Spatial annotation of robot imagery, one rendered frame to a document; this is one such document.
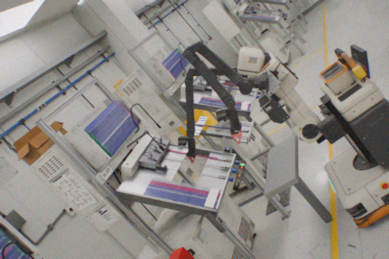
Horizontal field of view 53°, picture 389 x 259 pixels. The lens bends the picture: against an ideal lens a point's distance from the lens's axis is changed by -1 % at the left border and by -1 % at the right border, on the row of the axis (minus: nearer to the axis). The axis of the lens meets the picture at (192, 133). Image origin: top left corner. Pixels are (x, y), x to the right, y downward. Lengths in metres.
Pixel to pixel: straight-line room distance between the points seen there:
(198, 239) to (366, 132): 1.32
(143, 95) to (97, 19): 2.41
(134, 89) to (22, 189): 1.47
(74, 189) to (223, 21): 5.01
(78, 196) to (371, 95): 2.04
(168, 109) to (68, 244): 1.67
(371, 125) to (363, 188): 0.41
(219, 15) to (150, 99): 3.55
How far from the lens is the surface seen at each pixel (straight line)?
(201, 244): 2.85
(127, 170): 2.86
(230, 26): 7.24
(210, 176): 2.87
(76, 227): 4.31
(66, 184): 2.93
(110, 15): 6.04
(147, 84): 3.93
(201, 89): 4.12
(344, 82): 2.52
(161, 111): 4.01
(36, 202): 4.18
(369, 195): 2.62
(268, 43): 7.22
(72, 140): 2.82
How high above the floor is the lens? 1.73
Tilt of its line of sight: 12 degrees down
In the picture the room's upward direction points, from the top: 42 degrees counter-clockwise
